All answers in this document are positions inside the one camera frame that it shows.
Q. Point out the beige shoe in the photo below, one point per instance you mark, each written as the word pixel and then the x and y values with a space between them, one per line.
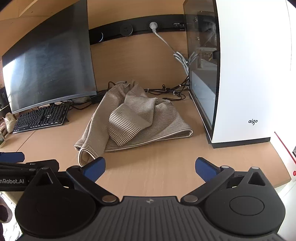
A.
pixel 9 121

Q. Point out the white red paper sheet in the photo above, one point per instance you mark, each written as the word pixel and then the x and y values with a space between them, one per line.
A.
pixel 284 150

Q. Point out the black curved monitor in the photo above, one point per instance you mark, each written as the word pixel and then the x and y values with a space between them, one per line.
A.
pixel 46 58

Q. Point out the white computer case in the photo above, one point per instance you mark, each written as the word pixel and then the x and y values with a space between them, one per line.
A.
pixel 242 69

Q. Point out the black keyboard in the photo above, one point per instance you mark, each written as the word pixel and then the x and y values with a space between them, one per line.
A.
pixel 39 117

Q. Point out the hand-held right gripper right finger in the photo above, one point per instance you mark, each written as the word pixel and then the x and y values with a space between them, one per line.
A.
pixel 204 168

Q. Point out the black wall socket strip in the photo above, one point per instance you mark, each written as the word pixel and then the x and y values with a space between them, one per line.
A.
pixel 113 31

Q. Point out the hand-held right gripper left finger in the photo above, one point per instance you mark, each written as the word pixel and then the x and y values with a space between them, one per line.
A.
pixel 94 168

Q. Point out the dark cloth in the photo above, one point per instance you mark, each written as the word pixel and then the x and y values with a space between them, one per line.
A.
pixel 4 210

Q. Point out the striped knit garment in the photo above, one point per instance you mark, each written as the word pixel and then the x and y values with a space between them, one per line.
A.
pixel 129 115

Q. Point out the white power plug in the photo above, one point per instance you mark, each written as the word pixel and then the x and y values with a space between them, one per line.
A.
pixel 153 26

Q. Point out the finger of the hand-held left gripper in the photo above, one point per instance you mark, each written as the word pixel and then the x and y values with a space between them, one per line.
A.
pixel 11 157
pixel 23 165

